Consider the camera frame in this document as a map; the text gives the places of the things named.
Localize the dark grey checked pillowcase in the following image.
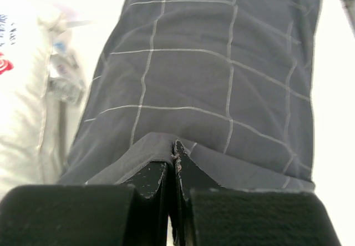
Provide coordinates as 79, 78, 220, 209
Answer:
59, 0, 320, 191

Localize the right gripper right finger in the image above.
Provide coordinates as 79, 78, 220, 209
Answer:
170, 139, 223, 245

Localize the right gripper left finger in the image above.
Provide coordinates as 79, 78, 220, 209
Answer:
115, 162, 168, 245

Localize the white bare pillow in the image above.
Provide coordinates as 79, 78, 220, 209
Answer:
1, 4, 85, 196

